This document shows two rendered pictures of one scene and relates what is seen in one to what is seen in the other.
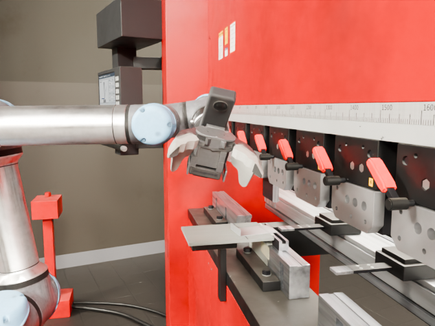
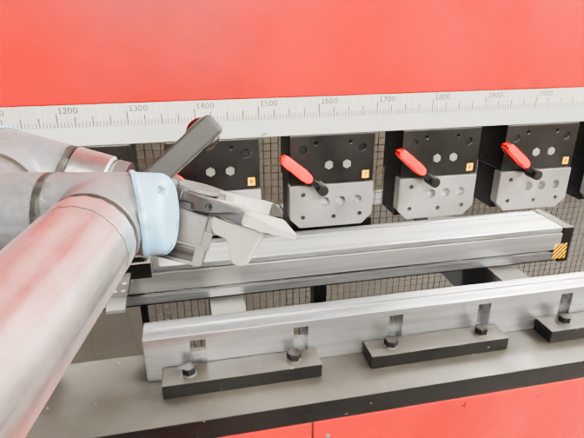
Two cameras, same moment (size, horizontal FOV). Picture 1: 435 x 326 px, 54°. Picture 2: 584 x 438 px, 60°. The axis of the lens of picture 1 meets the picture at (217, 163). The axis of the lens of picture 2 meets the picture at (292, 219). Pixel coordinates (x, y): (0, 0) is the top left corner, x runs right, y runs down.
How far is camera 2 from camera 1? 0.85 m
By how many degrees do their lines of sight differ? 87
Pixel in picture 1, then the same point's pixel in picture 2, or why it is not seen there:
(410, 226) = (316, 202)
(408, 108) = (301, 102)
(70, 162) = not seen: outside the picture
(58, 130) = (77, 342)
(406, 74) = (296, 70)
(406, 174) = (305, 162)
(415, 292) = (147, 282)
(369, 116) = (237, 114)
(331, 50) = (129, 26)
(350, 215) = not seen: hidden behind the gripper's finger
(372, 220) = not seen: hidden behind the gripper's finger
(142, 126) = (169, 223)
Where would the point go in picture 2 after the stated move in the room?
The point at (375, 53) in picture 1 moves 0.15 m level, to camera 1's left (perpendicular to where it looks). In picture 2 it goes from (242, 43) to (230, 51)
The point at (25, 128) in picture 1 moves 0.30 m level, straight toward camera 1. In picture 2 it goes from (29, 411) to (505, 281)
